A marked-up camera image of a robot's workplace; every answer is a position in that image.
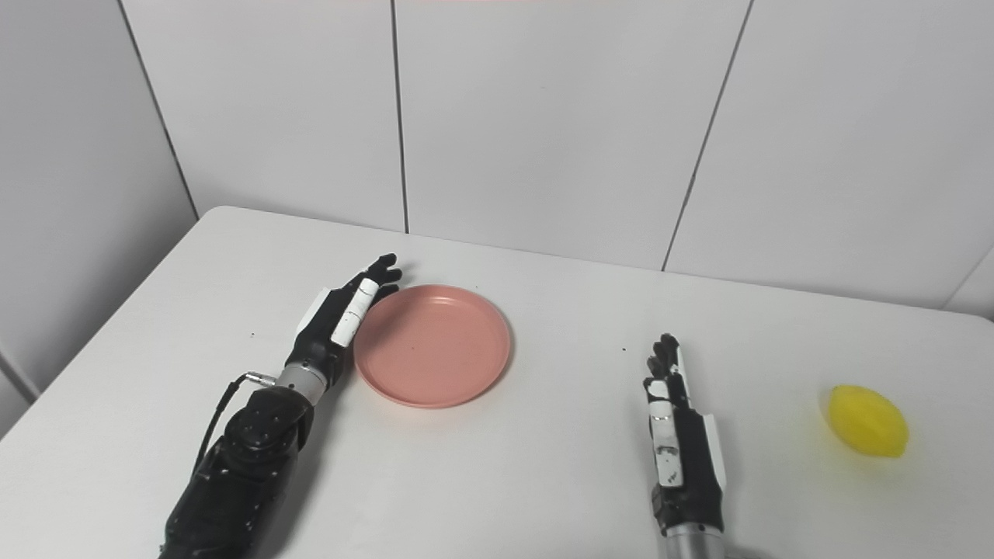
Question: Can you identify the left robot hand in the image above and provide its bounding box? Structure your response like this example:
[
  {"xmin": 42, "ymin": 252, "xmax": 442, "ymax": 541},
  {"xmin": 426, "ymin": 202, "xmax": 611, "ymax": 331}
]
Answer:
[{"xmin": 284, "ymin": 254, "xmax": 403, "ymax": 378}]

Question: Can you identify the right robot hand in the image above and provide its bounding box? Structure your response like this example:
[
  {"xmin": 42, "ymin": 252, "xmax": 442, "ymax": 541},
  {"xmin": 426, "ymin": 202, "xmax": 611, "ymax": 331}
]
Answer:
[{"xmin": 643, "ymin": 334, "xmax": 728, "ymax": 538}]

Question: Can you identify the pink plate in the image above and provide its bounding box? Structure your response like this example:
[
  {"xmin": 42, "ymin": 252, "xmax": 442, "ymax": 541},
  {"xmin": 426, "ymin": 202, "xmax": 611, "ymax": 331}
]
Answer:
[{"xmin": 353, "ymin": 284, "xmax": 513, "ymax": 409}]

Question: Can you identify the yellow lemon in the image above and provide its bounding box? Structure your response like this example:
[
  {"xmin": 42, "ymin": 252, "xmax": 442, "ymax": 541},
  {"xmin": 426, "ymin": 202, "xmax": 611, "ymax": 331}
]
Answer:
[{"xmin": 826, "ymin": 384, "xmax": 910, "ymax": 458}]

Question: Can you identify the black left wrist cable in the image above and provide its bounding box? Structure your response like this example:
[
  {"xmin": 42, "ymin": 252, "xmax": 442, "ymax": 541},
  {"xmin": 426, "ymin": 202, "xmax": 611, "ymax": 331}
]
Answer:
[{"xmin": 193, "ymin": 373, "xmax": 277, "ymax": 476}]

